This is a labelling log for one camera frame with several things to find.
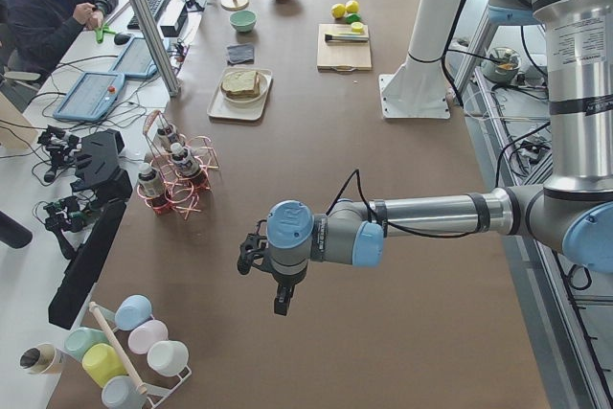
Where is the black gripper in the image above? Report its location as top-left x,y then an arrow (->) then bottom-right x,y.
237,219 -> 307,316

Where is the white plate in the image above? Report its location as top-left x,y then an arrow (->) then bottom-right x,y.
221,90 -> 259,103

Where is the bread slice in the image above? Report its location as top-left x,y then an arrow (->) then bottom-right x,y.
220,70 -> 260,98
257,72 -> 269,97

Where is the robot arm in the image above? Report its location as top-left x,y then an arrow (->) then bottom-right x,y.
238,0 -> 612,315

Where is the cream rabbit tray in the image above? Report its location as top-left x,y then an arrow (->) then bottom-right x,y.
207,66 -> 273,122

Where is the white cup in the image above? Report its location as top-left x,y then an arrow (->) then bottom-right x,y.
147,340 -> 189,376

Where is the pink cup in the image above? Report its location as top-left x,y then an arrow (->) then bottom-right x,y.
127,319 -> 169,354

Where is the bottle lower left rack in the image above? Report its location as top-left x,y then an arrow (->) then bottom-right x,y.
170,142 -> 203,186

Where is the bottle lower right rack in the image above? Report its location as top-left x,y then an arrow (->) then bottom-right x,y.
138,163 -> 168,208

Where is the white cup rack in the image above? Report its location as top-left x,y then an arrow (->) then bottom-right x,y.
88,302 -> 193,408

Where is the bottle upper in rack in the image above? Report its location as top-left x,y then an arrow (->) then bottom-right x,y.
156,125 -> 181,151

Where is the yellow cup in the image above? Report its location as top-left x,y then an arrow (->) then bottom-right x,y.
81,343 -> 127,388

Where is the grey blue cup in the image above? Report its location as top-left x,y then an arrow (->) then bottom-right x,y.
102,375 -> 147,409

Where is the mint green cup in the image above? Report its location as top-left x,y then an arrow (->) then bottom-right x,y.
64,327 -> 108,362

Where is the grey folded cloth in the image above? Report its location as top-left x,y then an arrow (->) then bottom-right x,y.
226,43 -> 255,65

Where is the wooden cutting board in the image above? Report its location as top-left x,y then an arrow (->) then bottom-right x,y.
316,23 -> 373,72

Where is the steel muddler black tip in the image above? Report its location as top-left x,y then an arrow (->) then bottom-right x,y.
324,34 -> 370,43

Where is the blue teach pendant near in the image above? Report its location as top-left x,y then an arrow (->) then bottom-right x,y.
53,72 -> 125,122

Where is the blue teach pendant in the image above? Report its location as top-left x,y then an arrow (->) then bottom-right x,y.
110,37 -> 157,80
53,72 -> 125,122

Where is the blue teach pendant far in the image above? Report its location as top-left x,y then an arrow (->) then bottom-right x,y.
110,37 -> 157,80

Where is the green bowl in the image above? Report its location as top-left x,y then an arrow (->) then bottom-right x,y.
229,10 -> 257,33

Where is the half lemon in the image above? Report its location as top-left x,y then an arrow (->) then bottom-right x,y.
351,21 -> 364,34

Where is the green lime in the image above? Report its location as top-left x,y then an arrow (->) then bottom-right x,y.
345,12 -> 362,24

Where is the whole lemon upper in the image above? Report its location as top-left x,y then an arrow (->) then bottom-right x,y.
330,3 -> 346,19

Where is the whole lemon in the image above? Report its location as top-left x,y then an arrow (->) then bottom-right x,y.
345,0 -> 360,14
330,3 -> 346,19

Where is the computer mouse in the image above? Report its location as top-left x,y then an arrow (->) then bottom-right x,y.
113,33 -> 133,46

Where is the whole lemon lower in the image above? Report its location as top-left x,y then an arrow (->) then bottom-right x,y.
345,0 -> 360,14

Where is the seated person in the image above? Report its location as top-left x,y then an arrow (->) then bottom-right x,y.
6,0 -> 119,76

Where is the copper wire bottle rack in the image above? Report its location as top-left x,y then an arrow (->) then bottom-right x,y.
136,109 -> 220,219

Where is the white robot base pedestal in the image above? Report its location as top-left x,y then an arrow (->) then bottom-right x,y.
379,0 -> 465,120

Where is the aluminium frame post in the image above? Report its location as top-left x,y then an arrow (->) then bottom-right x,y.
129,0 -> 180,97

